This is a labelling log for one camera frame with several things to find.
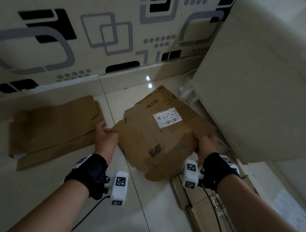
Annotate black camera cable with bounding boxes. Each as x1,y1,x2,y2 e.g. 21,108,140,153
69,196,112,232
201,186,226,232

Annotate black left wrist strap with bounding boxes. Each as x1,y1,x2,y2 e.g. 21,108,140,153
64,154,109,201

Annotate clear plastic wrap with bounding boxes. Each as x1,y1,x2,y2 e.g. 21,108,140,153
210,193,236,232

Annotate person's left hand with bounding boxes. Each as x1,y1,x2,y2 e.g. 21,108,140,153
94,120,119,164

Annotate person's right hand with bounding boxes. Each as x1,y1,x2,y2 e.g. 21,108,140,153
193,130,220,165

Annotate white paper sheet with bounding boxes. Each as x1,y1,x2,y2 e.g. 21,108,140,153
273,189,306,226

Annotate black left camera cable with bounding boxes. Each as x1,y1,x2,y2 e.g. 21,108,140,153
69,196,112,232

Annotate black right camera cable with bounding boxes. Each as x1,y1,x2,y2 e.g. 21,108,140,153
201,186,226,232

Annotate black wrist strap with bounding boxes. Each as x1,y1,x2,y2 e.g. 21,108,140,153
198,153,241,192
64,154,109,201

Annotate white cable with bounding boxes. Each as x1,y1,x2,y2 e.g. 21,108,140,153
179,69,199,105

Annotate large beige cabinet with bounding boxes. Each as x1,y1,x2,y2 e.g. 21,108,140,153
191,0,306,166

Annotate person's right forearm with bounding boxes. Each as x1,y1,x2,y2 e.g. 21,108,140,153
217,176,298,232

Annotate open cardboard box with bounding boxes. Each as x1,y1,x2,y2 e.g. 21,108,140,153
172,148,263,232

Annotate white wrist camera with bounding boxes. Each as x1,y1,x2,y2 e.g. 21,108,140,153
183,159,205,190
104,171,129,206

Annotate cardboard box with label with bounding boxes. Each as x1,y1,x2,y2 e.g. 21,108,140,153
112,85,217,183

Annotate black right wrist strap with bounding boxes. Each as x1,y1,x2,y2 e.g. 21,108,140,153
198,153,241,192

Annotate plain flattened cardboard box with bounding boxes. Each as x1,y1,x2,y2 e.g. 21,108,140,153
8,95,106,171

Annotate person's left forearm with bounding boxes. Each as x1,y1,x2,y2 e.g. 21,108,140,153
7,178,89,232

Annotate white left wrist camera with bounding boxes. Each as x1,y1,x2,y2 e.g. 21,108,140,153
104,171,129,206

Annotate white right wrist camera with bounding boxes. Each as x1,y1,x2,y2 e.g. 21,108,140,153
183,159,205,190

